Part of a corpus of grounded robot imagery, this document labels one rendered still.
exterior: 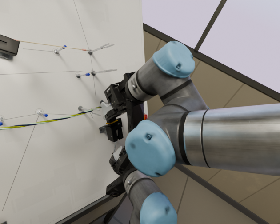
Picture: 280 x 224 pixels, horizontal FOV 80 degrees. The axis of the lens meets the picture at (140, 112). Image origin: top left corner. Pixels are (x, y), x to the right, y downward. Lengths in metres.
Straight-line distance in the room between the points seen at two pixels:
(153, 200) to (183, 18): 1.41
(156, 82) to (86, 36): 0.38
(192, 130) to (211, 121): 0.02
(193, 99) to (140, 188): 0.23
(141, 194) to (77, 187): 0.34
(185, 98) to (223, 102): 1.36
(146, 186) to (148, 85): 0.23
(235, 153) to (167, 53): 0.20
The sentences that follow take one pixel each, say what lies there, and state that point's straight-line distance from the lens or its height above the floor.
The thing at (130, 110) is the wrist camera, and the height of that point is 1.31.
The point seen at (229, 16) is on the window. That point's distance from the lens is 1.53.
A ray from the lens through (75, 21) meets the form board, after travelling 0.65.
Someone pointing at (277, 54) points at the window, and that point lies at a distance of 1.58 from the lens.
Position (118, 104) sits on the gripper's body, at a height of 1.30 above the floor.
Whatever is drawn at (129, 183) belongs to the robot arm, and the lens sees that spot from 0.45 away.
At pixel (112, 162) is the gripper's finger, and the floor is 1.11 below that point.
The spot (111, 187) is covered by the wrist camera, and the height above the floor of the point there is 1.08.
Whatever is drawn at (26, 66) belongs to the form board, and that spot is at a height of 1.29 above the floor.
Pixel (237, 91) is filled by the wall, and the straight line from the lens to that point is 1.64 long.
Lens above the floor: 1.58
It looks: 36 degrees down
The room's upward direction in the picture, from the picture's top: 25 degrees clockwise
